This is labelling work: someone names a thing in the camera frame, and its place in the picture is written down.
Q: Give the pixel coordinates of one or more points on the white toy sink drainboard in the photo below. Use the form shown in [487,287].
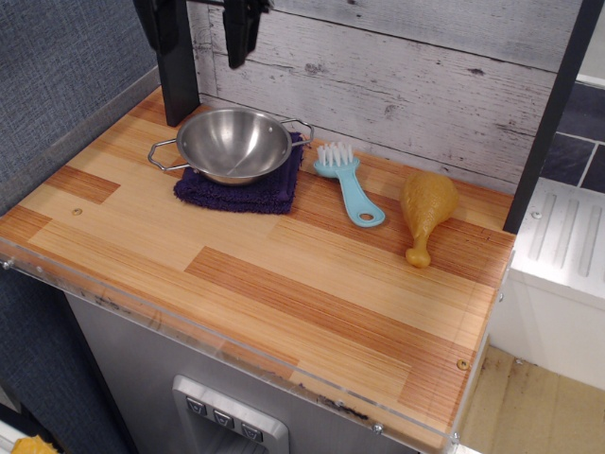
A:
[561,238]

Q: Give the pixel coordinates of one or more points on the light blue dish brush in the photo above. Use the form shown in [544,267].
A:
[337,161]

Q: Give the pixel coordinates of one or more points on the yellow toy object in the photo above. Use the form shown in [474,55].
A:
[33,445]

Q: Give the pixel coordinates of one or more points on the black vertical corner post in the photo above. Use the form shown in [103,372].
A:
[178,73]

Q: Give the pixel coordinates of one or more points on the grey water dispenser panel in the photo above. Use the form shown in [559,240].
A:
[213,422]

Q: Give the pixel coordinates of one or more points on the dark blue folded towel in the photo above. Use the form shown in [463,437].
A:
[272,195]

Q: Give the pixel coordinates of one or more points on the stainless steel two-handled pot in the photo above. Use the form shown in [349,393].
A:
[236,146]

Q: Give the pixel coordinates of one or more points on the black right frame post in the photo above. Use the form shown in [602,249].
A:
[575,51]

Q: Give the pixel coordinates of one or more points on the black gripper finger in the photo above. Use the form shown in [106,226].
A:
[159,21]
[241,20]

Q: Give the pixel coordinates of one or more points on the clear acrylic table edge guard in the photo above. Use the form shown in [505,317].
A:
[317,331]

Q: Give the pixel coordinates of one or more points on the plastic toy chicken drumstick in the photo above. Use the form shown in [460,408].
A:
[427,199]

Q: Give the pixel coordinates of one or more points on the silver toy fridge cabinet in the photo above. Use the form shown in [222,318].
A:
[139,361]

